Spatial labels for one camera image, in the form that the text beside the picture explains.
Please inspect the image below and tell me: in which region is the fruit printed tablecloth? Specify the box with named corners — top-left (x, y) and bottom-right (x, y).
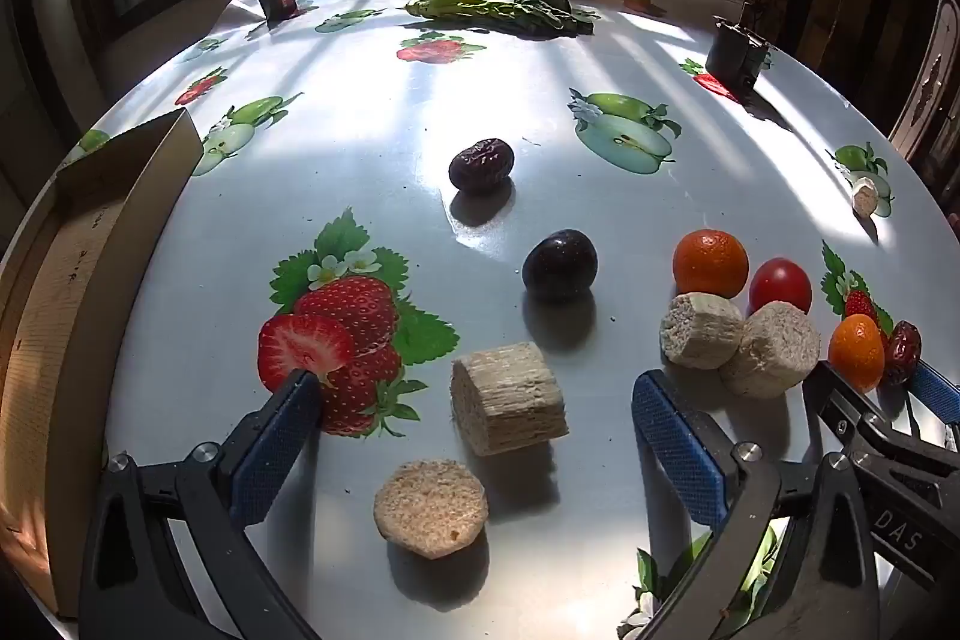
top-left (0, 0), bottom-right (953, 640)

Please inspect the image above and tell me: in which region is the small orange kumquat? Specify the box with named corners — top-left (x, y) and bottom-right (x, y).
top-left (828, 314), bottom-right (886, 393)

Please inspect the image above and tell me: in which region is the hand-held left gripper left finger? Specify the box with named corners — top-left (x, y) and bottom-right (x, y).
top-left (79, 368), bottom-right (323, 640)

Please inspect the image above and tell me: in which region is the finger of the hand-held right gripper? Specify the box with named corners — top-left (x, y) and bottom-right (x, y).
top-left (806, 361), bottom-right (901, 457)
top-left (911, 361), bottom-right (960, 427)

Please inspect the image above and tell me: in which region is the dark wrinkled red date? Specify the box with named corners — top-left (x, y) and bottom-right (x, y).
top-left (448, 137), bottom-right (515, 195)

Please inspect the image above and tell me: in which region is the square beige cake chunk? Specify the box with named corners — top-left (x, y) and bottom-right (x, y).
top-left (450, 341), bottom-right (569, 458)

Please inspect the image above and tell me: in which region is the dark purple plum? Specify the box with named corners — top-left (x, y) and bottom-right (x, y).
top-left (522, 228), bottom-right (599, 300)

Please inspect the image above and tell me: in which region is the wooden glazed door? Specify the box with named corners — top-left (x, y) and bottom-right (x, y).
top-left (889, 0), bottom-right (960, 161)

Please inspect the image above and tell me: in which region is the round pinkish cake chunk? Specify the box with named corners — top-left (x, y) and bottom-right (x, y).
top-left (373, 458), bottom-right (489, 561)

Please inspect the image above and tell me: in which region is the beige cylindrical cake chunk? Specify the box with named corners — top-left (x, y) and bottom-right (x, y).
top-left (659, 292), bottom-right (745, 371)
top-left (718, 301), bottom-right (823, 399)

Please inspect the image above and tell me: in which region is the orange tangerine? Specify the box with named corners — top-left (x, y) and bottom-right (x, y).
top-left (672, 228), bottom-right (750, 300)

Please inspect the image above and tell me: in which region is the red cherry tomato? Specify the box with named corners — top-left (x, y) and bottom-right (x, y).
top-left (748, 257), bottom-right (813, 316)

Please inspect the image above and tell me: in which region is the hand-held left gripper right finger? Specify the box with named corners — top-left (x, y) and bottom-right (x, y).
top-left (632, 370), bottom-right (882, 640)

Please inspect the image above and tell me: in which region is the shallow cardboard box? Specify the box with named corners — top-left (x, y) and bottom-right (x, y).
top-left (0, 107), bottom-right (205, 618)

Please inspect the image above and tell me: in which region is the green leafy vegetable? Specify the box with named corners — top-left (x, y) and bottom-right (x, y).
top-left (403, 0), bottom-right (601, 39)

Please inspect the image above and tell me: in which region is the brown wrinkled red date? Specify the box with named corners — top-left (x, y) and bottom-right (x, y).
top-left (883, 320), bottom-right (923, 386)

